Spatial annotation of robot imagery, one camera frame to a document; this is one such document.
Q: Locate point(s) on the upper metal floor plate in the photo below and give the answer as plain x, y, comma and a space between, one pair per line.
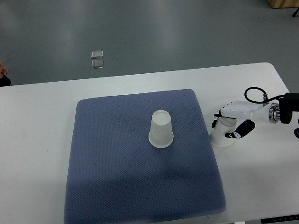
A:
96, 54

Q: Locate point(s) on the wooden box corner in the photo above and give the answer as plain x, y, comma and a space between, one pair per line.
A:
276, 4

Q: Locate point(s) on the black tripod leg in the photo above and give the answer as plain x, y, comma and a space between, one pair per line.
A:
295, 13

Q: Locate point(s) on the black table control panel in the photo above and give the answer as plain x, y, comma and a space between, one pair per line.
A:
280, 219

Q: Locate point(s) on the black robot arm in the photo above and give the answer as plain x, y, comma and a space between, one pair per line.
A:
283, 111

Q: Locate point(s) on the white paper cup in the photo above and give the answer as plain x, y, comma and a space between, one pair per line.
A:
223, 126
161, 134

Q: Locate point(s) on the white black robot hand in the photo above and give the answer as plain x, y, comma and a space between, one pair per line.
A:
247, 112

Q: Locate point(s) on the blue grey fabric cushion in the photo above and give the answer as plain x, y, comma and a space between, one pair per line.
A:
116, 176

